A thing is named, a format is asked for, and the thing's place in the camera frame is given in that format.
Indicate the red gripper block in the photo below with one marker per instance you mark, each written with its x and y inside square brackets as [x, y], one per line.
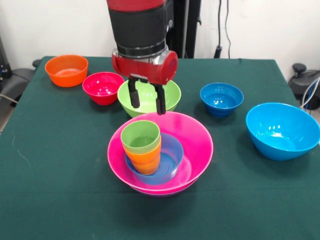
[150, 70]

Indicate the green cup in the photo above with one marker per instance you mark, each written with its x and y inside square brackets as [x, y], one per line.
[140, 136]

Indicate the small light blue bowl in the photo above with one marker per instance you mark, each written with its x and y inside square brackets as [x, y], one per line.
[172, 155]

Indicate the large pink bowl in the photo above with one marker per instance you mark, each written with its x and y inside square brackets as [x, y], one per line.
[195, 140]

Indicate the orange cup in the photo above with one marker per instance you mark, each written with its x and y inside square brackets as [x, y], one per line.
[147, 162]

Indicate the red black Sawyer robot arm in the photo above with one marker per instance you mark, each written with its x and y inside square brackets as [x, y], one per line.
[140, 27]

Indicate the lime green bowl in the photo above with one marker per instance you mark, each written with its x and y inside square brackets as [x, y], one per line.
[147, 100]

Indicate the small pink bowl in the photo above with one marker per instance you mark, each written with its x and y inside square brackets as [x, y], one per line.
[102, 87]

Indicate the dark blue bowl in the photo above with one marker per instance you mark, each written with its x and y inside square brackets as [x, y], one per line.
[221, 97]

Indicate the orange bowl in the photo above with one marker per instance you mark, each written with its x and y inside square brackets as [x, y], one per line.
[66, 72]

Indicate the purple bowl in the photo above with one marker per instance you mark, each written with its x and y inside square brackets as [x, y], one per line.
[162, 195]

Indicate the dark green tablecloth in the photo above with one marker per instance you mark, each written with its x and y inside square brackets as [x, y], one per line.
[75, 200]

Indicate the large light blue bowl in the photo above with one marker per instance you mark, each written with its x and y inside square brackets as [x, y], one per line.
[282, 120]

